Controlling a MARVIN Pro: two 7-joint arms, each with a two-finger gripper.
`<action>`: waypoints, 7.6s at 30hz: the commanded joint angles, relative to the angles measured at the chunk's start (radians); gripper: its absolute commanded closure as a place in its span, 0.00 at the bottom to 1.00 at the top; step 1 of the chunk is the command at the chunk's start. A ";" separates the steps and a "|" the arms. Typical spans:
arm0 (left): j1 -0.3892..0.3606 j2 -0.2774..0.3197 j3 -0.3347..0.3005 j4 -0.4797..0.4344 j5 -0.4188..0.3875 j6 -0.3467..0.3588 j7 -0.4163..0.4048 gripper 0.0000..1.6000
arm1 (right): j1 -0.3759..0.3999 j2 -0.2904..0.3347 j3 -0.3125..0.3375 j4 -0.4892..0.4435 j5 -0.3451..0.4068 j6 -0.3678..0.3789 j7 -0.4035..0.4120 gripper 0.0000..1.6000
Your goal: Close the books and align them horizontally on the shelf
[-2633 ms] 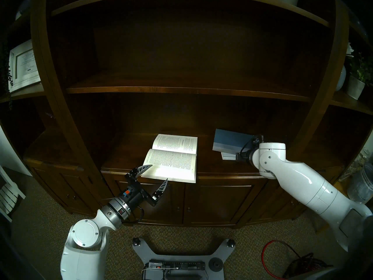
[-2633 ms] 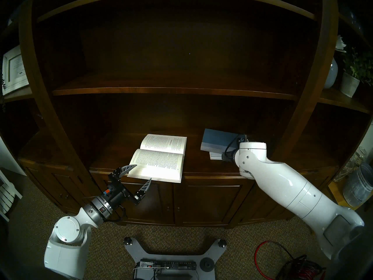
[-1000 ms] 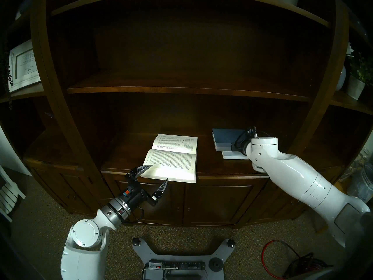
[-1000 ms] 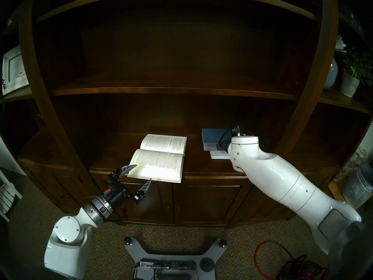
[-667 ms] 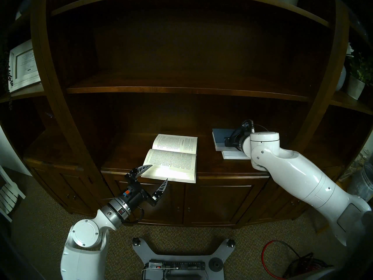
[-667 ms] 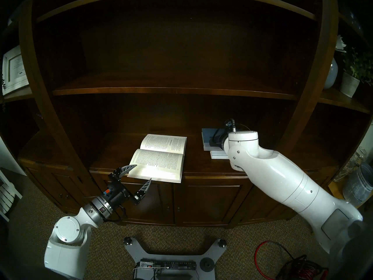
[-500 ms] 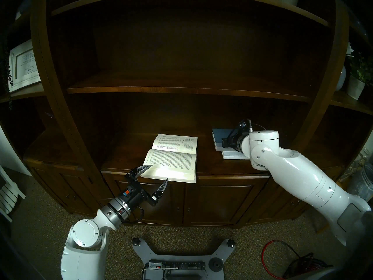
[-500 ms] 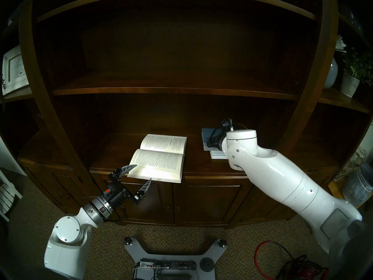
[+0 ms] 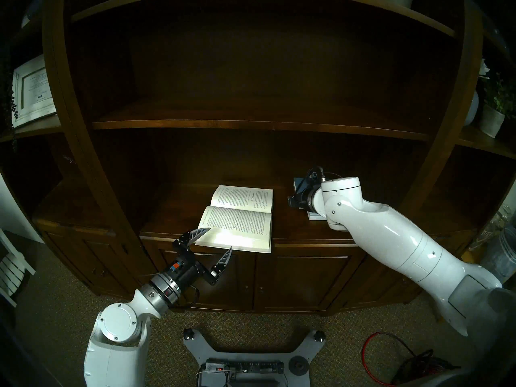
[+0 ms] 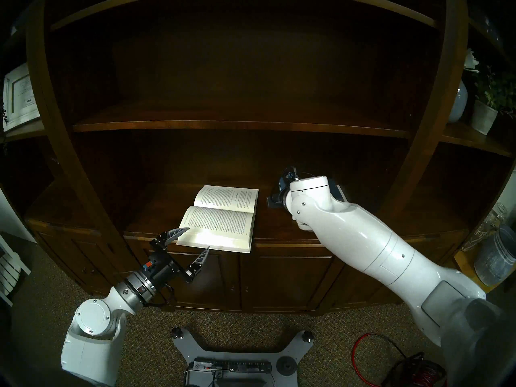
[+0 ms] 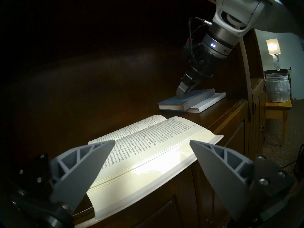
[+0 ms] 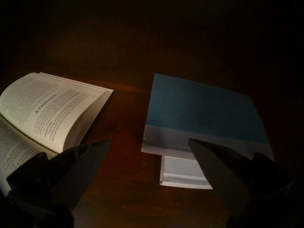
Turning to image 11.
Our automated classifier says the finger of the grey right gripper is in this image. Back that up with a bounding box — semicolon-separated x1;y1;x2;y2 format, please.
177;74;192;97
186;79;202;94

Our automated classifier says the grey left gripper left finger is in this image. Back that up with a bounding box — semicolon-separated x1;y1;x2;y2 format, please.
7;140;116;228

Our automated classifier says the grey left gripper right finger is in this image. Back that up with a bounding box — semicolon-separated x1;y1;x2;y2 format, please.
190;140;296;228

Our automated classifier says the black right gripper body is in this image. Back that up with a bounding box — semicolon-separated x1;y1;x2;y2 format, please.
183;43;225;80

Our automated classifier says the blue hardcover book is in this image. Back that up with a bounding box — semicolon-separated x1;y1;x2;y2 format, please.
158;89;216;111

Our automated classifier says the paperback book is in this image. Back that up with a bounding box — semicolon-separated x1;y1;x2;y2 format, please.
86;114;224;222

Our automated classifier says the white hardcover book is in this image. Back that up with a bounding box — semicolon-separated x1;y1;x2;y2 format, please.
186;92;226;113

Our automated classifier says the lit white table lamp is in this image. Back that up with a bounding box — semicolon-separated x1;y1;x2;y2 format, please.
266;39;281;70

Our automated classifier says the dark wooden bookcase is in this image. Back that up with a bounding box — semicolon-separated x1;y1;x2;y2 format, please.
0;0;266;228

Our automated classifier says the light wooden side table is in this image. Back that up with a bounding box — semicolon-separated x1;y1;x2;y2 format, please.
265;98;292;147

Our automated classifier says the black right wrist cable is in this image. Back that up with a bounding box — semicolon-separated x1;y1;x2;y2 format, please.
188;16;213;64

